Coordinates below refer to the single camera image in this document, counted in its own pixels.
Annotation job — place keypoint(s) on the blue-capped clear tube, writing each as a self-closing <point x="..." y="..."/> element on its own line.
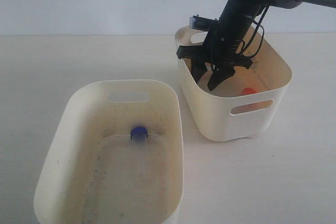
<point x="140" y="148"/>

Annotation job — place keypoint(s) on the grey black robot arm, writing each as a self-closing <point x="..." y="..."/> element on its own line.
<point x="244" y="17"/>

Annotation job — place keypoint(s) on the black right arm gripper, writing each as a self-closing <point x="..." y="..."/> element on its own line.
<point x="217" y="51"/>

